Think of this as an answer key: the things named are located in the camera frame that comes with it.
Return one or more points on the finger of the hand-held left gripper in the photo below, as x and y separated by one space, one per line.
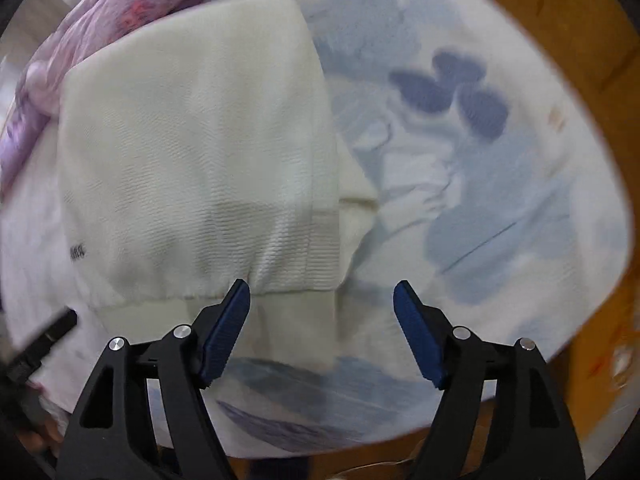
45 340

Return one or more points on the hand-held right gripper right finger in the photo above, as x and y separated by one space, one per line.
420 335

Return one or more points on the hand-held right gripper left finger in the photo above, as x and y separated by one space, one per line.
225 330

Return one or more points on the white snap-button jacket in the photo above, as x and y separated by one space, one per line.
200 135

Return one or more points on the person's left hand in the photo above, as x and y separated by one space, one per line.
45 435

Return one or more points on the floral white bed sheet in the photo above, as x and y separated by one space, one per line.
500 185

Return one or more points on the purple floral quilt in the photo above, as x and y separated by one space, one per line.
100 25

